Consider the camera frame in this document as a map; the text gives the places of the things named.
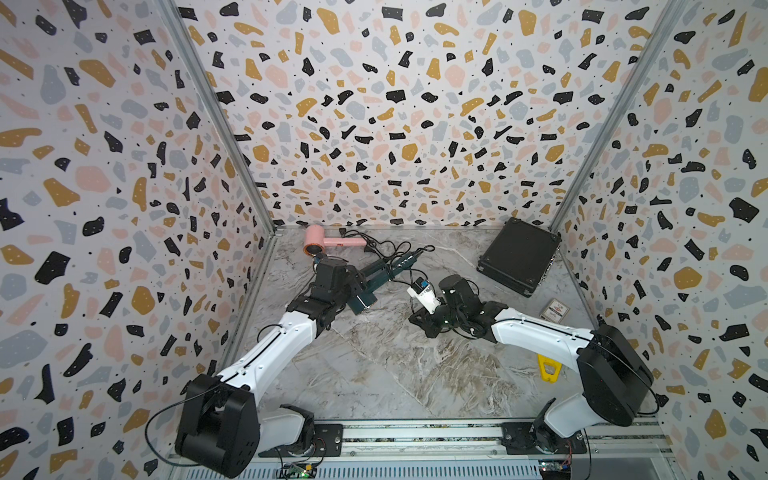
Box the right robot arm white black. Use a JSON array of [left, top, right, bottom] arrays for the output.
[[408, 275, 653, 453]]

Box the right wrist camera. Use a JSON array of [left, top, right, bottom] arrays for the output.
[[407, 277, 441, 314]]

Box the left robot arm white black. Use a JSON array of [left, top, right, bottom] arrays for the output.
[[174, 257, 368, 478]]

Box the green hair dryer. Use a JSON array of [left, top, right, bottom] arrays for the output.
[[360, 259, 390, 284], [347, 252, 421, 315]]

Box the pink hair dryer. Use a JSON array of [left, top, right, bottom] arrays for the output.
[[303, 225, 367, 257]]

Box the small card box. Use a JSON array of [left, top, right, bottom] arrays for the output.
[[540, 299, 570, 324]]

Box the green circuit board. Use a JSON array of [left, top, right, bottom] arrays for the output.
[[279, 463, 317, 480]]

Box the yellow triangular plastic piece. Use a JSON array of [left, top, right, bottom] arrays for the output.
[[537, 354, 562, 384]]

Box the black cord of far dryer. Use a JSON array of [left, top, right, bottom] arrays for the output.
[[377, 238, 421, 265]]

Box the black cord of pink dryer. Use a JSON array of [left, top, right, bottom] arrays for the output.
[[341, 229, 391, 253]]

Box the black case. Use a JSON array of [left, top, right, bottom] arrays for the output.
[[477, 218, 562, 297]]

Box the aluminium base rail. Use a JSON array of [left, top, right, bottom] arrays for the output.
[[239, 419, 685, 479]]

